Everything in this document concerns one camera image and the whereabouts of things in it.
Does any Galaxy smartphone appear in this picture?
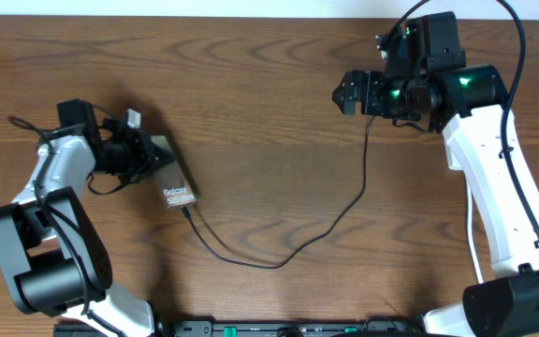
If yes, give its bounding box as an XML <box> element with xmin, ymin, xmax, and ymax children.
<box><xmin>152</xmin><ymin>136</ymin><xmax>197</xmax><ymax>209</ymax></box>

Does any black USB charging cable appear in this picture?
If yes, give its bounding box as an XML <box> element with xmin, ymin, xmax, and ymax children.
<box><xmin>180</xmin><ymin>115</ymin><xmax>377</xmax><ymax>271</ymax></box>

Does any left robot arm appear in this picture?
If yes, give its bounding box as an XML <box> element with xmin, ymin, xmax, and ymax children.
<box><xmin>0</xmin><ymin>99</ymin><xmax>175</xmax><ymax>336</ymax></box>

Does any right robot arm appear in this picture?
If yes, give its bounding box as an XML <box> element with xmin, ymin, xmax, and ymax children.
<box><xmin>332</xmin><ymin>11</ymin><xmax>539</xmax><ymax>336</ymax></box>

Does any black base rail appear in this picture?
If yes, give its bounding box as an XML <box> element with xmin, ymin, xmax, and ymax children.
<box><xmin>53</xmin><ymin>315</ymin><xmax>425</xmax><ymax>337</ymax></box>

